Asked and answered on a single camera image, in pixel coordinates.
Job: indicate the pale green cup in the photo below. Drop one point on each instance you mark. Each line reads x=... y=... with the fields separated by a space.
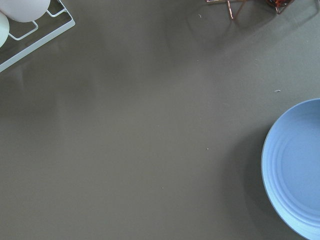
x=4 y=29

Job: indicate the blue round plate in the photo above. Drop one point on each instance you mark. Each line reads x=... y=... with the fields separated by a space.
x=290 y=168

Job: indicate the white wire cup rack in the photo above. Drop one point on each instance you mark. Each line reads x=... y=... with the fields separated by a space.
x=26 y=37

